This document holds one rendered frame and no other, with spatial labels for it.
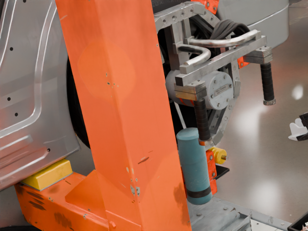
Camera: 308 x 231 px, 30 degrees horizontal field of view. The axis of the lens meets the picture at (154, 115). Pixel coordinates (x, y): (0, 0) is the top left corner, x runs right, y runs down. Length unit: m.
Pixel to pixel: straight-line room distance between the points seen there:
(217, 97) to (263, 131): 1.72
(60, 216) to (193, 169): 0.46
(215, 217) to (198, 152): 0.55
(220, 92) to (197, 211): 0.70
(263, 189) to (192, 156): 1.14
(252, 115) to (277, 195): 1.03
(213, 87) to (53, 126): 0.53
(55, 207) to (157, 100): 0.58
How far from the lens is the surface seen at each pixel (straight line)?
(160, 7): 2.00
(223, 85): 1.92
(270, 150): 3.38
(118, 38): 1.30
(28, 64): 1.81
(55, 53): 1.83
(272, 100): 2.02
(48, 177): 1.89
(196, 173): 1.94
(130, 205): 1.46
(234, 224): 2.49
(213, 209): 2.45
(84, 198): 1.69
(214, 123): 2.21
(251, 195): 2.95
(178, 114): 2.15
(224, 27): 1.98
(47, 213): 1.89
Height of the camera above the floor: 1.52
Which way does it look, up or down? 22 degrees down
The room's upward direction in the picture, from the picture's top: 11 degrees counter-clockwise
